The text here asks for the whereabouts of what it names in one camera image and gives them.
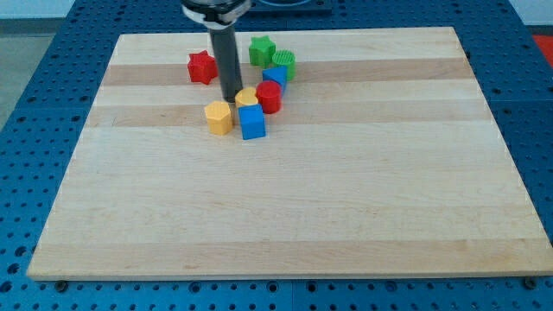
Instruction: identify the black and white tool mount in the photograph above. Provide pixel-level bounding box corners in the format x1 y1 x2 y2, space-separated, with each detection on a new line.
180 0 251 29

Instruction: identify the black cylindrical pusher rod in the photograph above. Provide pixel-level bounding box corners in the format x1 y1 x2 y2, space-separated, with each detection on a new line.
209 26 243 103

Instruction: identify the red star block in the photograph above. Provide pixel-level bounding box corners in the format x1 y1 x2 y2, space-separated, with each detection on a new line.
188 50 218 85

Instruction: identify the green star block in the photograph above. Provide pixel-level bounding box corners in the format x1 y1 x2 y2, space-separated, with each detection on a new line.
249 35 277 68

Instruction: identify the yellow heart block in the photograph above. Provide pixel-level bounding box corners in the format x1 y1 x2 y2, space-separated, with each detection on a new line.
234 87 258 108

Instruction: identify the green cylinder block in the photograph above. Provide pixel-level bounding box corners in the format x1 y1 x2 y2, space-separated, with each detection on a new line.
271 49 296 81

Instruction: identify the blue triangle block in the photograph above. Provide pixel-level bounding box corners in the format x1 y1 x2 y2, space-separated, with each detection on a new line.
262 67 288 95

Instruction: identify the red cylinder block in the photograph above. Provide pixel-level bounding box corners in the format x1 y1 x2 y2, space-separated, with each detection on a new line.
256 80 282 114

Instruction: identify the blue cube block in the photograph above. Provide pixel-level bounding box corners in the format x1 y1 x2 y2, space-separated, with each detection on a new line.
238 104 266 140

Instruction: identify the yellow pentagon block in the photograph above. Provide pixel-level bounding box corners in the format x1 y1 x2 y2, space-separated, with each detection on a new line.
204 101 233 136

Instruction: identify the wooden board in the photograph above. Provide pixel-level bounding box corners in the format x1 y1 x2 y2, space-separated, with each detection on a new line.
27 27 552 281

